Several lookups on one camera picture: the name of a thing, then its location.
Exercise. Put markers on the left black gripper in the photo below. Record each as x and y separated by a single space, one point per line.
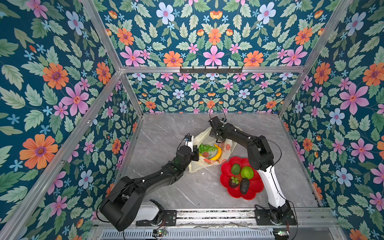
195 151

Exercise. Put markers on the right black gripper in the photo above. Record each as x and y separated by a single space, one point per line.
212 133

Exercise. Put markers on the green fake avocado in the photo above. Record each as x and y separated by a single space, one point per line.
236 169

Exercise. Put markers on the green fake lime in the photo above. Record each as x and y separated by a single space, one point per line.
247 173

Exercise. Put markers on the dark fake mangosteen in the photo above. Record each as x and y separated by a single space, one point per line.
233 182

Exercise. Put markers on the dark purple fake avocado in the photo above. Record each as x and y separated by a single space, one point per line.
244 186

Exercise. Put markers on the red flower-shaped plastic plate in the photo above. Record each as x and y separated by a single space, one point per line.
256 183

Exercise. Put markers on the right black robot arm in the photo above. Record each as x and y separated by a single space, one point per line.
261 158

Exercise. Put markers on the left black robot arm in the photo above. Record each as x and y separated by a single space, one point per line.
125 203

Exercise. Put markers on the green fake grapes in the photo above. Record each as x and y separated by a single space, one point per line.
206 148

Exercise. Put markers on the yellow fake banana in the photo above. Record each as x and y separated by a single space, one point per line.
218 155

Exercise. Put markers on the white vent grille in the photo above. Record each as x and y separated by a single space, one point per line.
188 234

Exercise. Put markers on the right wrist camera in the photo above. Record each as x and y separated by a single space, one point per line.
216 122

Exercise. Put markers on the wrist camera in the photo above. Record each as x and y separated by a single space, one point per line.
216 122
188 141

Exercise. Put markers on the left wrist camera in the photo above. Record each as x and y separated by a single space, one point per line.
188 141

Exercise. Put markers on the black hook rail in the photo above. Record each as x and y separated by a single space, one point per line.
209 70

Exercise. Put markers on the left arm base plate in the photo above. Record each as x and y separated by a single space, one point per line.
163 218

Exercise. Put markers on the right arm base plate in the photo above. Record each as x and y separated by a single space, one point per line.
274 218

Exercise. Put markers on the aluminium front rail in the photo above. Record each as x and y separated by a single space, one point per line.
249 217

